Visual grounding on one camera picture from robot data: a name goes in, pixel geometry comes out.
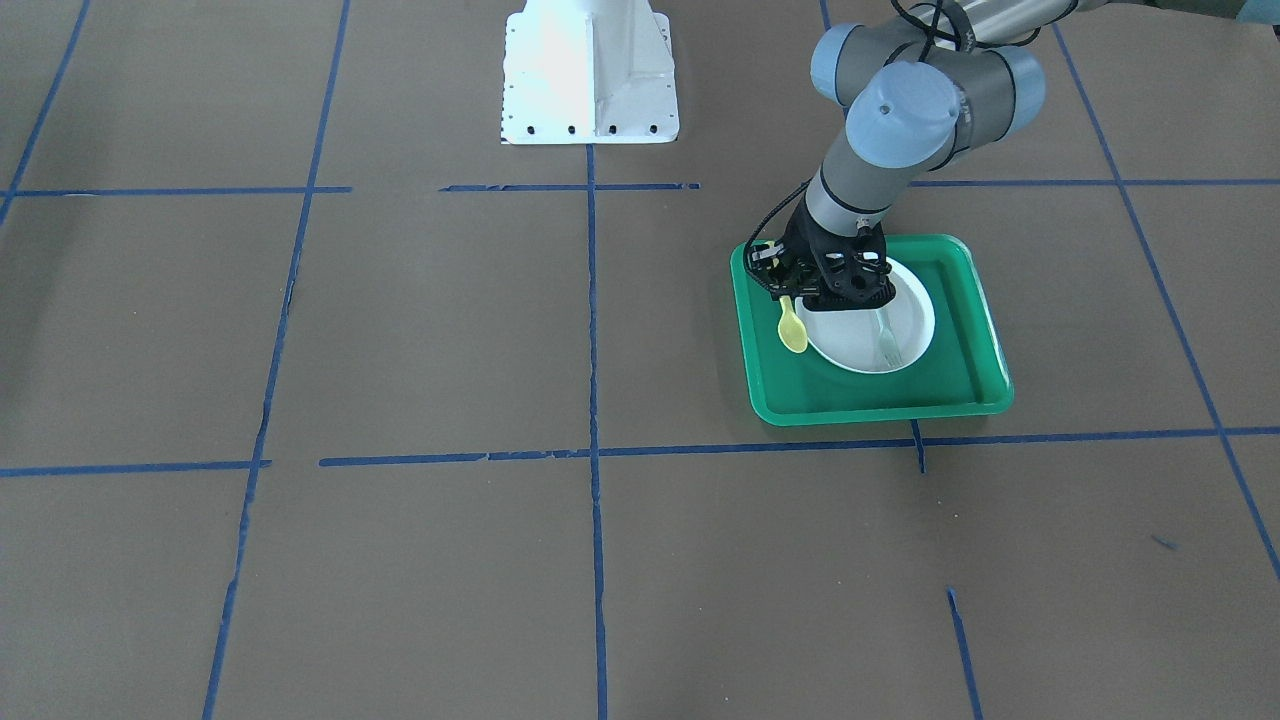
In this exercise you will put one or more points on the grey-green plastic fork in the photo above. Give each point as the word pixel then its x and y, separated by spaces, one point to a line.
pixel 888 346

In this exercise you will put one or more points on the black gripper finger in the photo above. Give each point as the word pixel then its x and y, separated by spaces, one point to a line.
pixel 785 279

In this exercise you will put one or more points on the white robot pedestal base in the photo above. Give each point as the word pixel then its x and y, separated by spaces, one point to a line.
pixel 588 72

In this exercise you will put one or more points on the green plastic tray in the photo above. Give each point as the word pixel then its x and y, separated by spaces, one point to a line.
pixel 963 372

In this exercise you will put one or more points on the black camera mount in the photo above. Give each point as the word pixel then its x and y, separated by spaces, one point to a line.
pixel 873 282

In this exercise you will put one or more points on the white round plate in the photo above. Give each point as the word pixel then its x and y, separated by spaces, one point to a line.
pixel 851 339

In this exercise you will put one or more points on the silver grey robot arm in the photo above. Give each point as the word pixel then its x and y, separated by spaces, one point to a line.
pixel 936 81

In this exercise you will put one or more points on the yellow plastic spoon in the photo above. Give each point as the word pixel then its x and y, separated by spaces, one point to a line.
pixel 790 327

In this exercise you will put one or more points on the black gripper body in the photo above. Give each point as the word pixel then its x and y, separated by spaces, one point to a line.
pixel 801 247

